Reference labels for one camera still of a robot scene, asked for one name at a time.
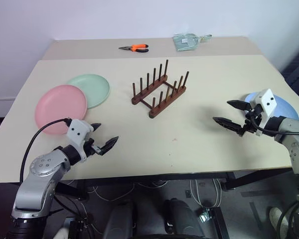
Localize black table frame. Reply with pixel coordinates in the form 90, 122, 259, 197
56, 167, 294, 239

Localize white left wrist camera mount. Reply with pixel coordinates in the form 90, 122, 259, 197
66, 119, 94, 160

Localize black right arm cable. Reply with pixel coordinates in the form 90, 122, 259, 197
250, 117, 299, 136

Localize green plastic packet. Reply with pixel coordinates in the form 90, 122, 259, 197
172, 32, 213, 52

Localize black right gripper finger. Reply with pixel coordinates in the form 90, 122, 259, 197
212, 117, 245, 134
227, 99, 252, 112

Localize orange handled pliers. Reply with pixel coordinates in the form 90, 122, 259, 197
118, 43, 150, 53

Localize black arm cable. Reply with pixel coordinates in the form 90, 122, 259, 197
19, 118, 72, 185
250, 117, 299, 136

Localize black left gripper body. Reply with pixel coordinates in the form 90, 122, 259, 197
83, 138, 102, 157

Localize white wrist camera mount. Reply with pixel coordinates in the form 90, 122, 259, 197
249, 89, 276, 137
66, 119, 94, 160

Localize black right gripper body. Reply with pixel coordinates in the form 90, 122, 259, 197
239, 105, 263, 136

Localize green plate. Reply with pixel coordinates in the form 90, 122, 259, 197
66, 73, 111, 110

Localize red plate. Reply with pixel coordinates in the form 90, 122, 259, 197
34, 84, 88, 136

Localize white cable loop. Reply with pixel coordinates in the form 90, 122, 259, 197
188, 178, 223, 209

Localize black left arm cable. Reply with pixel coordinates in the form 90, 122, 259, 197
19, 118, 72, 185

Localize thin white cable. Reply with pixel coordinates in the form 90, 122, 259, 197
86, 183, 136, 203

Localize black ribbed object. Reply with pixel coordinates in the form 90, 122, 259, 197
281, 45, 299, 101

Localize white shoe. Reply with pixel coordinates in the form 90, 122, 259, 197
269, 206, 290, 239

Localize blue plate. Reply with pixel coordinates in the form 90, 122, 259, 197
244, 92, 299, 120

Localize wooden dish rack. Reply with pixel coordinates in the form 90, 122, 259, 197
131, 59, 190, 119

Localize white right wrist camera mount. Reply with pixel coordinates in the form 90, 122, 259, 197
249, 89, 276, 137

